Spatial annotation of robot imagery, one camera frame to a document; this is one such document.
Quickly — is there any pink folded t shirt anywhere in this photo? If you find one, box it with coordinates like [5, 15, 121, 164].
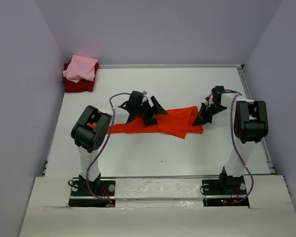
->
[62, 55, 98, 83]

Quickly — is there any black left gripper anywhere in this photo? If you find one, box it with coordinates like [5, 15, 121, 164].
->
[135, 97, 167, 126]

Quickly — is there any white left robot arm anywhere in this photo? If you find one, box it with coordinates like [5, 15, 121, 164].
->
[69, 91, 168, 197]

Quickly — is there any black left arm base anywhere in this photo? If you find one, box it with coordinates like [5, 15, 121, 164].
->
[68, 179, 116, 208]

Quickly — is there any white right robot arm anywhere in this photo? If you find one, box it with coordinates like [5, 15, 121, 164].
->
[192, 86, 268, 196]

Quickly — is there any dark red folded t shirt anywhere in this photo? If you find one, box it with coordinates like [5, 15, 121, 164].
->
[63, 63, 99, 93]

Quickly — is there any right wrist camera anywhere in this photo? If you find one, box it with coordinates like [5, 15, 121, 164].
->
[205, 94, 213, 106]

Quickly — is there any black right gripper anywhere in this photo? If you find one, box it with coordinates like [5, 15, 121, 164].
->
[192, 102, 228, 126]

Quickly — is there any orange t shirt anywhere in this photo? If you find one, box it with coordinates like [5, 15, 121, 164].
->
[106, 106, 203, 139]

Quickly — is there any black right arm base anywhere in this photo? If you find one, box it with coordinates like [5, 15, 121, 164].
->
[200, 179, 250, 207]

